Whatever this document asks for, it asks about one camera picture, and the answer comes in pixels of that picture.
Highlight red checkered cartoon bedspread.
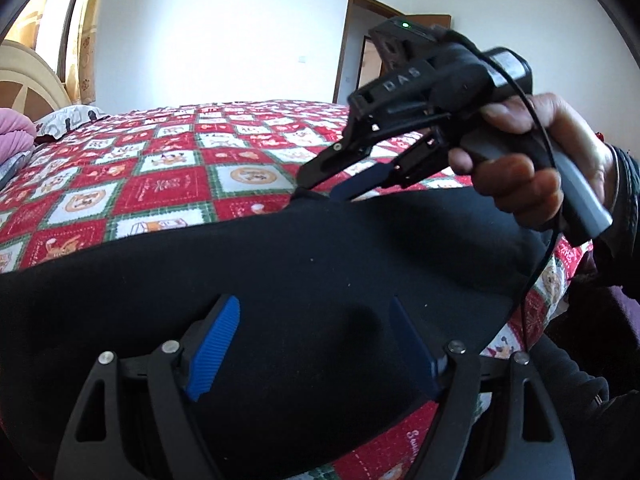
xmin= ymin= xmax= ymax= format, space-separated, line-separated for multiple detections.
xmin=1 ymin=101 xmax=592 ymax=479

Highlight brown wooden door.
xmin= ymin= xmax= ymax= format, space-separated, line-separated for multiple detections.
xmin=405 ymin=14 xmax=452 ymax=28

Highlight dark brown door frame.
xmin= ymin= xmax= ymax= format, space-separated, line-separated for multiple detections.
xmin=332 ymin=0 xmax=401 ymax=104

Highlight pink folded quilt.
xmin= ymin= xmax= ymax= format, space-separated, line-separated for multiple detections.
xmin=0 ymin=107 xmax=37 ymax=164

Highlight black pants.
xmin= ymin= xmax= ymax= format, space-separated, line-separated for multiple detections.
xmin=1 ymin=188 xmax=549 ymax=479

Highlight window with dark frame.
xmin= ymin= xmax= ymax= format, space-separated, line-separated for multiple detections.
xmin=6 ymin=0 xmax=77 ymax=81

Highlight yellow right curtain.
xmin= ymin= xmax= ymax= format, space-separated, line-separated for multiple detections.
xmin=64 ymin=0 xmax=100 ymax=104

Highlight right forearm dark sleeve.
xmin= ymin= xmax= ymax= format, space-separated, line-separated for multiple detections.
xmin=536 ymin=148 xmax=639 ymax=411

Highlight person's right hand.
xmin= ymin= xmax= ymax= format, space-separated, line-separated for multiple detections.
xmin=448 ymin=91 xmax=622 ymax=231

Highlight cream and brown headboard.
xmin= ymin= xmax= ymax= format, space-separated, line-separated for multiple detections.
xmin=0 ymin=40 xmax=72 ymax=122

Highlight white patterned pillow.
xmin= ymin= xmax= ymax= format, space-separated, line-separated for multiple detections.
xmin=35 ymin=105 xmax=107 ymax=140

